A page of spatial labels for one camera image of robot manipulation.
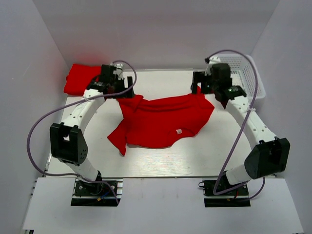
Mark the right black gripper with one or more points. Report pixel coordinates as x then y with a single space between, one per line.
197 77

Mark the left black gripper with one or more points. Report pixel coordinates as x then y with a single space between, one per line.
128 94

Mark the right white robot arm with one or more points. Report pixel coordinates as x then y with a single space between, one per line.
269 153

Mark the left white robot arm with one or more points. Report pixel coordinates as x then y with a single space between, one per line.
67 140

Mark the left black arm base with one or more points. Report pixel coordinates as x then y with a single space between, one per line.
96 194

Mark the folded red t-shirt stack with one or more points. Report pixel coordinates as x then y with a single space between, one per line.
79 77

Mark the white plastic mesh basket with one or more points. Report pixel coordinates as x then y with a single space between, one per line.
241 72

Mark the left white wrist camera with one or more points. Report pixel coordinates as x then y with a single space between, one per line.
118 70

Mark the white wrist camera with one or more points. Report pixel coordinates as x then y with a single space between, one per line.
210 61
118 70

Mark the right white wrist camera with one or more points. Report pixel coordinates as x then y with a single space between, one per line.
210 61

